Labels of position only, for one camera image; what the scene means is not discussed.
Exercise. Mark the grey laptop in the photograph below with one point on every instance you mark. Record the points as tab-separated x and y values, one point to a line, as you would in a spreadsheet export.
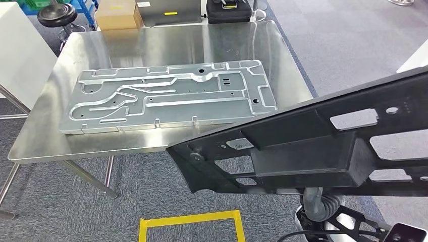
167	13

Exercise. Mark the black plastic frame part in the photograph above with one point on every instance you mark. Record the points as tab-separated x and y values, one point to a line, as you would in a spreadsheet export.
301	160

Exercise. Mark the blue metal rack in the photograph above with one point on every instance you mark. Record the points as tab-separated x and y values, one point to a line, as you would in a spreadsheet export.
83	6

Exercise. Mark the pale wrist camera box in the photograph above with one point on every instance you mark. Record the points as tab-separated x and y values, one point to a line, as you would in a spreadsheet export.
408	233

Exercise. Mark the black round stool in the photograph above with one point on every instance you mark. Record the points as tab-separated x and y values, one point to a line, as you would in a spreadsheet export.
57	15

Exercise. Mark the small steel table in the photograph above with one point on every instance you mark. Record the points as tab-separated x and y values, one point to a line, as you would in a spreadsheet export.
13	100

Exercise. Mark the stamped grey metal panel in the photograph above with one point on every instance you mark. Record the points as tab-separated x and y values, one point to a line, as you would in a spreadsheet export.
184	100

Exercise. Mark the stainless steel workbench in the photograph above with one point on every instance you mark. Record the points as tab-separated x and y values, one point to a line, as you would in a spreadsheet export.
167	43

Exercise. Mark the white cabinet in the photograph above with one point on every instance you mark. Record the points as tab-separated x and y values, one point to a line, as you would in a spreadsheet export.
20	56

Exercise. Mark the brown cardboard box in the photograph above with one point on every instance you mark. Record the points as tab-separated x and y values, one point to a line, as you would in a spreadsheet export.
117	15

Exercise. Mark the grey remote controller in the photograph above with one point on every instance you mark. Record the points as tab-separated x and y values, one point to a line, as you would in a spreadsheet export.
230	4

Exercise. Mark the green plastic crate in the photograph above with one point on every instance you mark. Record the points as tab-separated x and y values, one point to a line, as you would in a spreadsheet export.
33	3

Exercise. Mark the black carrying case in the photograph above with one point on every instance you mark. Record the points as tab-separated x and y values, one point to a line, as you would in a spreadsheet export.
230	15

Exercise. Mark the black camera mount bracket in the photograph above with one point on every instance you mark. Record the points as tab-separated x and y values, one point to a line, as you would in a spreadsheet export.
354	217

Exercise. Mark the chrome stanchion base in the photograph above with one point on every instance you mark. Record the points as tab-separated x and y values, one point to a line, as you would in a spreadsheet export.
401	2

